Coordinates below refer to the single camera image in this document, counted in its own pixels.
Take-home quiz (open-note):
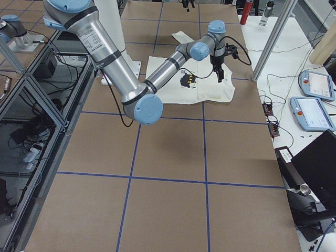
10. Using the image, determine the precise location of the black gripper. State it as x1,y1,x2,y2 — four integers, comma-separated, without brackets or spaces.
210,44,238,83
180,0,195,12

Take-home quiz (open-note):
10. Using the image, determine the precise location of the white long-sleeve cat shirt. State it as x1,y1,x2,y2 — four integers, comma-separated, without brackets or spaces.
145,30,236,105

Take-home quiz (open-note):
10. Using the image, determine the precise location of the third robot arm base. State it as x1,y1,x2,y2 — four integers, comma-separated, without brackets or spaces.
1,14,45,53

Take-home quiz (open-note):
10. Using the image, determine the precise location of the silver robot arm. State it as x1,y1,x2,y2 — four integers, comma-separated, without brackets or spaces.
43,1,235,125

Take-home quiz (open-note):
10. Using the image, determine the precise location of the far black USB hub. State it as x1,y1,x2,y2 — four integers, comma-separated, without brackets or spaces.
262,102,274,116

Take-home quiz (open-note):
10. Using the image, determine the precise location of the black usb hub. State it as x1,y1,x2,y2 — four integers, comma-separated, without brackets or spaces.
267,121,280,138
262,102,274,116

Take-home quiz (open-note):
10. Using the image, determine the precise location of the red water bottle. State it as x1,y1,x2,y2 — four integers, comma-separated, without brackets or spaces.
240,0,253,25

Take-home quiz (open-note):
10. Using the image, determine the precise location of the near black USB hub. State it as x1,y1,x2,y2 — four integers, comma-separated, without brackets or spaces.
267,121,280,138

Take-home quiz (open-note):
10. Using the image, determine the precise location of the clear water bottle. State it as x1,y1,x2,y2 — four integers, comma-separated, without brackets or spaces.
259,1,275,26

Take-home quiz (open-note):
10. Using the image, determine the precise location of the near blue teach pendant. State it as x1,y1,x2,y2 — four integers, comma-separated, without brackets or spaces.
290,97,335,132

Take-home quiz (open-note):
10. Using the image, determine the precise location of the blue teach pendant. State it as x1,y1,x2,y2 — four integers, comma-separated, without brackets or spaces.
290,97,335,132
298,70,335,101

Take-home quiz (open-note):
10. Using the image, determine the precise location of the far blue teach pendant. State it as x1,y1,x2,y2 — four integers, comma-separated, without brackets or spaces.
298,70,335,101

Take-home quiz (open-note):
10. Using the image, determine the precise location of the wooden beam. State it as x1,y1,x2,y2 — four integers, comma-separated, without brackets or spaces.
309,22,336,65

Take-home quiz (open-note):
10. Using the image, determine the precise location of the black laptop computer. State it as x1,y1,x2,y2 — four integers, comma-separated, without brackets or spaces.
291,130,335,209

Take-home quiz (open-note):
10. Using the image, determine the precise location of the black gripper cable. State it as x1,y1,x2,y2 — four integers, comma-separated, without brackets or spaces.
181,35,252,79

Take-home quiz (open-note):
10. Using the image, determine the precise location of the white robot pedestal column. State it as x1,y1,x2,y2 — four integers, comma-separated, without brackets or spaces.
94,0,141,79

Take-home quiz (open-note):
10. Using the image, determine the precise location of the aluminium frame post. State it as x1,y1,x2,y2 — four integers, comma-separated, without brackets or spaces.
251,0,298,82

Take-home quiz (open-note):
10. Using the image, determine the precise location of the aluminium frame rack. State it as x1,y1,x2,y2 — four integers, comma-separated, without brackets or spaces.
1,28,95,251

